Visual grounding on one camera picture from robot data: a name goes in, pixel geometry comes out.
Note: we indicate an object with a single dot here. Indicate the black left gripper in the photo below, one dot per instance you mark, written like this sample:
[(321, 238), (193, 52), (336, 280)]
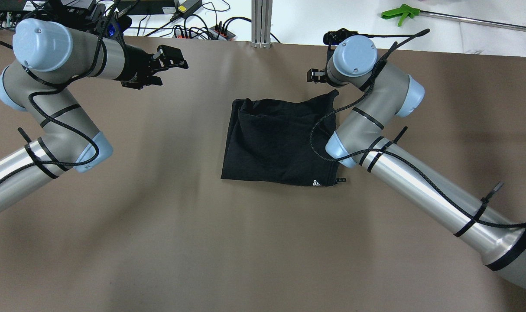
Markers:
[(134, 66)]

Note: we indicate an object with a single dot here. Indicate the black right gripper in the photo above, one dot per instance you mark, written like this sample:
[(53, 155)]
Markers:
[(316, 76)]

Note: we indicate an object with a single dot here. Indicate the black t-shirt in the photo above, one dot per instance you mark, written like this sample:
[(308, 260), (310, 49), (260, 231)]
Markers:
[(273, 140)]

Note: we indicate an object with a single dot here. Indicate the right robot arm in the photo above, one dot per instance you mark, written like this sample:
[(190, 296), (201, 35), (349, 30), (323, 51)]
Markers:
[(358, 141)]

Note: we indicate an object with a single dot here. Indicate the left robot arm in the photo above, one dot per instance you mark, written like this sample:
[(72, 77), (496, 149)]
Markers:
[(49, 57)]

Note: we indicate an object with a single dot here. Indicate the red black USB hub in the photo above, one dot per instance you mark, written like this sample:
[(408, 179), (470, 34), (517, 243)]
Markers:
[(213, 33)]

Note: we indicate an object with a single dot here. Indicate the black power adapter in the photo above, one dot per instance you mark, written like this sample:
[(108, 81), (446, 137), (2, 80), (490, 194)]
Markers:
[(159, 7)]

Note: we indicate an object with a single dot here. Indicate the black mini computer box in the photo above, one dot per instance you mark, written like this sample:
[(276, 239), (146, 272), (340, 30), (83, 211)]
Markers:
[(22, 6)]

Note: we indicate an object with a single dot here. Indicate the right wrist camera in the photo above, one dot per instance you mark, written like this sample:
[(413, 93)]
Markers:
[(335, 37)]

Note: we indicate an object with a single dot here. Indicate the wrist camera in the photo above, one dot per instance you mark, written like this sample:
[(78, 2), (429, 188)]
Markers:
[(335, 37), (112, 26)]

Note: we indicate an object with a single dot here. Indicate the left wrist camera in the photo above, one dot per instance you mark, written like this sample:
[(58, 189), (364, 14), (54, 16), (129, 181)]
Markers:
[(112, 26)]

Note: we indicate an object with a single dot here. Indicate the aluminium frame post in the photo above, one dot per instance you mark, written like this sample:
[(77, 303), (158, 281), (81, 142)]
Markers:
[(261, 15)]

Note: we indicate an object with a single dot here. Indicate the green handled grabber tool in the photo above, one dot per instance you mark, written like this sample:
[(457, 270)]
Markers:
[(405, 11)]

